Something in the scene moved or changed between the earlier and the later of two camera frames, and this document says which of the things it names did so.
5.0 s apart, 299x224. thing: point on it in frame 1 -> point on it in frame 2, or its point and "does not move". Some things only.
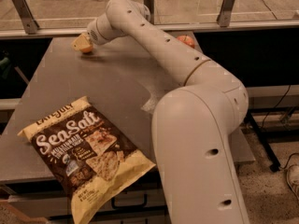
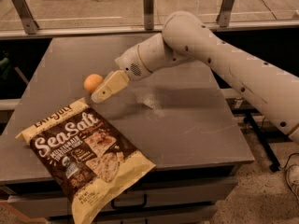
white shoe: (292, 178) does not move
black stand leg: (275, 165) does not move
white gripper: (92, 32) -> (129, 63)
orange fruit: (88, 49) -> (92, 81)
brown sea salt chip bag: (85, 157) does not move
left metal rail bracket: (31, 25) does not move
